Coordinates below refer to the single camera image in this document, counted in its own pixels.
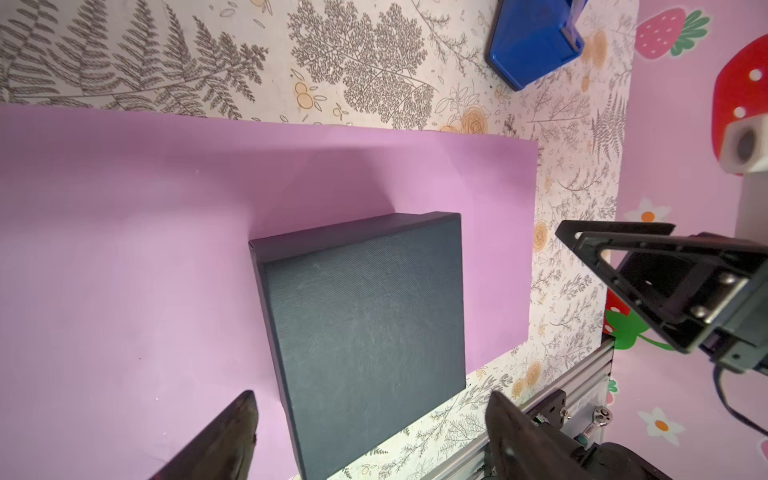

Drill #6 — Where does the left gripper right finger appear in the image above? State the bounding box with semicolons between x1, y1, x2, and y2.
485;391;597;479

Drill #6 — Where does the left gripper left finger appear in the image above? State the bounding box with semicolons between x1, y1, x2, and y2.
151;390;259;480

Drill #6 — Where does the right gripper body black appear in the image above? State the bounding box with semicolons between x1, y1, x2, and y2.
698;233;767;375

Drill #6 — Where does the blue tape dispenser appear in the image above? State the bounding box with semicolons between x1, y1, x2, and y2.
485;0;588;91

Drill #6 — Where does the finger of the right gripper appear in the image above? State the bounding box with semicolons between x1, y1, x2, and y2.
556;220;726;353

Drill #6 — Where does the dark grey gift box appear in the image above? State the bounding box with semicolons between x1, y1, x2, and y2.
249;212;466;479

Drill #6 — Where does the purple wrapping paper sheet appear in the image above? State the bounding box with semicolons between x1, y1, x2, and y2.
1;106;538;479

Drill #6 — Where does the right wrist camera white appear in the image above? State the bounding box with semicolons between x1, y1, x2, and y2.
719;114;767;175

